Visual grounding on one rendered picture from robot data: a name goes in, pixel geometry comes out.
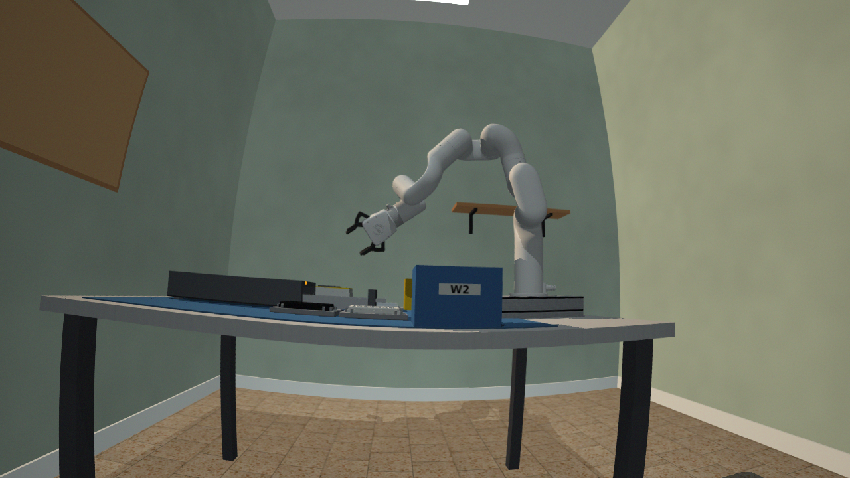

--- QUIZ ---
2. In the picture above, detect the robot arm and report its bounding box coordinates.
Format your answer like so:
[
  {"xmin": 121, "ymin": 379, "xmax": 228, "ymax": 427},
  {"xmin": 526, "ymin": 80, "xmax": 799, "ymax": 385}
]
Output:
[{"xmin": 386, "ymin": 124, "xmax": 556, "ymax": 297}]

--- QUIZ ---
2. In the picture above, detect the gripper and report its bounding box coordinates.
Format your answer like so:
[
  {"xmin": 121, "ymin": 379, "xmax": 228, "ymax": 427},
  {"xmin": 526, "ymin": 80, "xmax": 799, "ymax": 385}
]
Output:
[{"xmin": 346, "ymin": 210, "xmax": 397, "ymax": 256}]

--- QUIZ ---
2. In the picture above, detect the blue box labelled w2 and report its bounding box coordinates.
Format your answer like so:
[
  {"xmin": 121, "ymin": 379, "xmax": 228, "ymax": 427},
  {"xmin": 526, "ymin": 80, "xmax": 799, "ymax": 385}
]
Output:
[{"xmin": 412, "ymin": 265, "xmax": 503, "ymax": 327}]

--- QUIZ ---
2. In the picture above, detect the blue bench mat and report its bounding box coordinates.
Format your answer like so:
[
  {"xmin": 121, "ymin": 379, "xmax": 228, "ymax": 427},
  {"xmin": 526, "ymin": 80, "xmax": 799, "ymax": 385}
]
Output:
[{"xmin": 82, "ymin": 297, "xmax": 558, "ymax": 329}]

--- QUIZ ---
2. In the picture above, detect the yellow open-top bin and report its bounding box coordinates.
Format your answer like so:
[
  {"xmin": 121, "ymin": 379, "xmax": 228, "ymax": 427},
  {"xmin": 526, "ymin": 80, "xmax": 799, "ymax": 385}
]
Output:
[{"xmin": 404, "ymin": 278, "xmax": 412, "ymax": 310}]

